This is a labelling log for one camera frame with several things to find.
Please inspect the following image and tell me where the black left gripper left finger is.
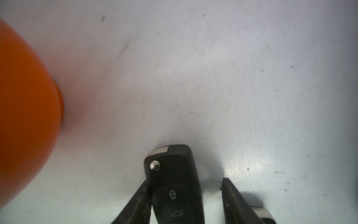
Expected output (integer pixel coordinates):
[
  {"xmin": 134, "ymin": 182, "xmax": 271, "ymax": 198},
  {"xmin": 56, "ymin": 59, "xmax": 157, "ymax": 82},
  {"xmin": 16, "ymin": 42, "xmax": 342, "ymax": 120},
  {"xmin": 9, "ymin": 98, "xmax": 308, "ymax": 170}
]
[{"xmin": 112, "ymin": 180, "xmax": 152, "ymax": 224}]

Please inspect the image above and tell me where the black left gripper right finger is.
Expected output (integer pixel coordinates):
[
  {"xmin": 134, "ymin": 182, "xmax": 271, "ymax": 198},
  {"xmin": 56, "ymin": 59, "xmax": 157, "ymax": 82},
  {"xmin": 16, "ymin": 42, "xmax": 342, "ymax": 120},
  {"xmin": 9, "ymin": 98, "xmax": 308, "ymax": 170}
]
[{"xmin": 222, "ymin": 178, "xmax": 264, "ymax": 224}]

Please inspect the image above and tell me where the orange plastic bowl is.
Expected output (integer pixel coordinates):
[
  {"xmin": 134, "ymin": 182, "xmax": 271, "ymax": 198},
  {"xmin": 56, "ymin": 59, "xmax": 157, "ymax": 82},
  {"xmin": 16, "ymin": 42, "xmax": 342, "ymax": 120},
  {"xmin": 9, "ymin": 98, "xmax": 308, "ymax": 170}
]
[{"xmin": 1, "ymin": 21, "xmax": 64, "ymax": 207}]

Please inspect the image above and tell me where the black VW flip key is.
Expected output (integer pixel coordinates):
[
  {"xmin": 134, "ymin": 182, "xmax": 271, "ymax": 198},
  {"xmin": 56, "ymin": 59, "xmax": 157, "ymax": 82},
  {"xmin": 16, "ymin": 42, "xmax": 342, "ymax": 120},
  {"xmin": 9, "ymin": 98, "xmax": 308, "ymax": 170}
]
[
  {"xmin": 144, "ymin": 144, "xmax": 205, "ymax": 224},
  {"xmin": 251, "ymin": 207, "xmax": 276, "ymax": 224}
]

